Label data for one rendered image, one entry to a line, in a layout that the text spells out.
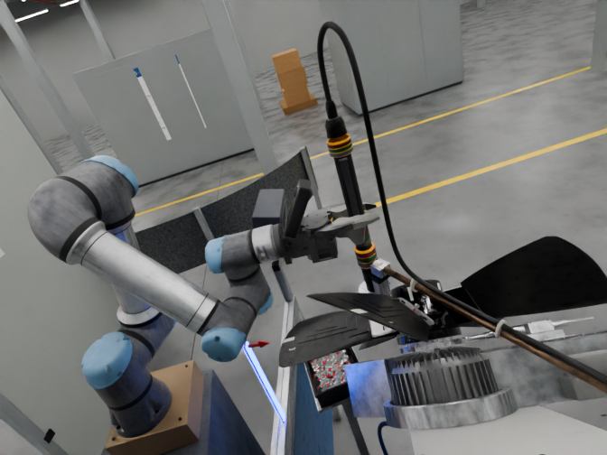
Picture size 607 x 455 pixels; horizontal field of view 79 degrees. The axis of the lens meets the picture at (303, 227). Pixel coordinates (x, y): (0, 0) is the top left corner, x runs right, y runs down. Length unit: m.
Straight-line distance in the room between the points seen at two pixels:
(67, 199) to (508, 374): 0.92
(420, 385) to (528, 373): 0.23
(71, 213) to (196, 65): 6.03
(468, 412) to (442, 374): 0.08
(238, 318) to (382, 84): 6.51
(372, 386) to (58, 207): 0.80
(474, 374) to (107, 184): 0.82
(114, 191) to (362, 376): 0.74
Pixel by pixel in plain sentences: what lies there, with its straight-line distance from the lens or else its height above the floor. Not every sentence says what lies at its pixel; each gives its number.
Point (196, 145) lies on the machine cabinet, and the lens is 6.95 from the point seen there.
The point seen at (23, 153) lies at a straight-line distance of 2.71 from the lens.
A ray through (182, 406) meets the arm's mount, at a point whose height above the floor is 1.08.
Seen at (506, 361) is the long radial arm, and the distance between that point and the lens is 0.92.
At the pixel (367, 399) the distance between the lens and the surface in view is 1.05.
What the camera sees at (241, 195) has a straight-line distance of 2.61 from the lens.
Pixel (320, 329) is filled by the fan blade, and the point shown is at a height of 1.18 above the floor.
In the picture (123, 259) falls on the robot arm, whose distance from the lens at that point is 0.74.
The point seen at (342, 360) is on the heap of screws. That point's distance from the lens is 1.31.
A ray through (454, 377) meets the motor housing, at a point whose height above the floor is 1.18.
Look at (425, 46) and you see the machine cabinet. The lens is 7.27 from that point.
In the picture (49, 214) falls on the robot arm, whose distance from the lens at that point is 0.78.
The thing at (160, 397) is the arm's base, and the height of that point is 1.13.
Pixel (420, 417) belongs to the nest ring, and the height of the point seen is 1.15.
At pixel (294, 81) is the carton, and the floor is 0.63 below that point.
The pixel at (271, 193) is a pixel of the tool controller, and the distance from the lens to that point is 1.59.
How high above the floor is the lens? 1.85
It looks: 29 degrees down
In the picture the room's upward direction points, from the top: 18 degrees counter-clockwise
